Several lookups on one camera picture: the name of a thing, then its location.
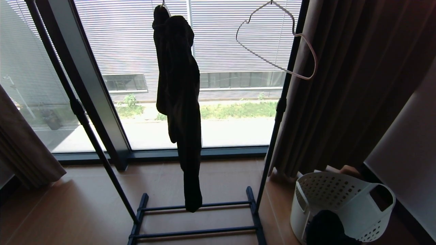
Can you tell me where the black garment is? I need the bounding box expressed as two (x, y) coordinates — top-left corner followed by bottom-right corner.
(152, 5), (203, 213)

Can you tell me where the pink clothes hanger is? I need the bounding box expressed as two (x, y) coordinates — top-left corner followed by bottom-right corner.
(159, 0), (172, 17)
(236, 0), (318, 81)

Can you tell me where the black clothes rack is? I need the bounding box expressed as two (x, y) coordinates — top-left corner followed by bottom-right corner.
(25, 0), (310, 245)

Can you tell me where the white laundry basket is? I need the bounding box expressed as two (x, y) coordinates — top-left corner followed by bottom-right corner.
(290, 171), (396, 244)

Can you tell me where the heap of clothes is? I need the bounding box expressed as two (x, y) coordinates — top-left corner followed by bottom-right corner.
(306, 210), (361, 245)

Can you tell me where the window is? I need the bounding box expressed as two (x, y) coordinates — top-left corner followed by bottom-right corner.
(0, 0), (309, 170)

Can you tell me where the brown curtain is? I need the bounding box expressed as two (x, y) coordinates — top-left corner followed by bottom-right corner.
(269, 0), (436, 184)
(0, 85), (67, 189)

